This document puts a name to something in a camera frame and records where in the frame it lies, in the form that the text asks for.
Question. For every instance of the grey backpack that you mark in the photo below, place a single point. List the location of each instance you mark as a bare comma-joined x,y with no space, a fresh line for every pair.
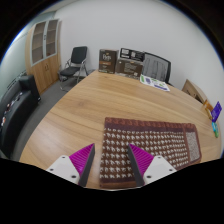
155,68

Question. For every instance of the wooden cabinet with glass doors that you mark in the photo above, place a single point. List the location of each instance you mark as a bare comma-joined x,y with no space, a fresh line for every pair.
45,70

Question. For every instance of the black leather sofa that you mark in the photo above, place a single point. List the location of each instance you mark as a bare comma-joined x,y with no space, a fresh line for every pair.
16,113

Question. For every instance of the small green box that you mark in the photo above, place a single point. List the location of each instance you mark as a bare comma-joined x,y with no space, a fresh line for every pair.
216,132

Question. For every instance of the white printed paper sheet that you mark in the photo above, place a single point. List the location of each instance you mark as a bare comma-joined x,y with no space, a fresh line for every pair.
154,82

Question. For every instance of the black mesh office chair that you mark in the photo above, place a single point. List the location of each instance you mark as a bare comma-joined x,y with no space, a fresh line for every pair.
169,71

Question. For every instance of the purple card stand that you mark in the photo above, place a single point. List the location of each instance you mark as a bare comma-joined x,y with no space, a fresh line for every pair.
216,111

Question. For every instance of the black visitor chair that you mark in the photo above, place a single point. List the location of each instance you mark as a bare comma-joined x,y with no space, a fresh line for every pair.
79,55

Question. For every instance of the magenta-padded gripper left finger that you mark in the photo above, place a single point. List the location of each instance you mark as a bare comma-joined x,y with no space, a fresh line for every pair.
83,158

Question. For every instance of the orange wooden holder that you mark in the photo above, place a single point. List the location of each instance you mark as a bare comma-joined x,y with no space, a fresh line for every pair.
207,107

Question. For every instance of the small brown cardboard box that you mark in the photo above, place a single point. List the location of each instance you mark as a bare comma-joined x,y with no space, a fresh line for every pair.
108,61

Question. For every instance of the flat dark cardboard box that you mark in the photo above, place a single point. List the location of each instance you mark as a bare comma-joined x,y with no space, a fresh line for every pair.
132,54

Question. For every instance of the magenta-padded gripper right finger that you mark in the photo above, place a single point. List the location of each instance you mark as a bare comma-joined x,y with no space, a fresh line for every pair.
141,160

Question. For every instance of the low wooden side cabinet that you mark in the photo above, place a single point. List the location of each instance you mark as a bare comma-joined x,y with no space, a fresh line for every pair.
195,91

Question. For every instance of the small cyan box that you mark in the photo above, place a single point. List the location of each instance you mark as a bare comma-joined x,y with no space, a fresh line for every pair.
213,126

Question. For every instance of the brown patterned towel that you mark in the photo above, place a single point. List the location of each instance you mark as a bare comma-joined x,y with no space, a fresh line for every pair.
153,140

